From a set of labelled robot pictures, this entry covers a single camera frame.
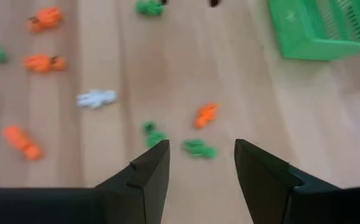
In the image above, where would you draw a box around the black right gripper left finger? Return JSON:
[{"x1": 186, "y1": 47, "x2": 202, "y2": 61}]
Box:
[{"x1": 95, "y1": 139, "x2": 170, "y2": 224}]

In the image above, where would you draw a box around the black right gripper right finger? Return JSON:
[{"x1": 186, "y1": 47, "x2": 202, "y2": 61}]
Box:
[{"x1": 234, "y1": 139, "x2": 339, "y2": 224}]

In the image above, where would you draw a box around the orange foam Halloween toy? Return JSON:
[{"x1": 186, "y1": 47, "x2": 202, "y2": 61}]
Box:
[
  {"x1": 1, "y1": 124, "x2": 45, "y2": 162},
  {"x1": 193, "y1": 102, "x2": 221, "y2": 130},
  {"x1": 22, "y1": 53, "x2": 67, "y2": 74},
  {"x1": 27, "y1": 6, "x2": 65, "y2": 34}
]

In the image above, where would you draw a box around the white foam Halloween toy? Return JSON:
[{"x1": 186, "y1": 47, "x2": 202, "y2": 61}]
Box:
[{"x1": 76, "y1": 89, "x2": 118, "y2": 110}]

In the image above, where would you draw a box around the green plastic basket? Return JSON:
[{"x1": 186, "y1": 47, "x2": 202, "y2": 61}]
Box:
[{"x1": 266, "y1": 0, "x2": 360, "y2": 62}]

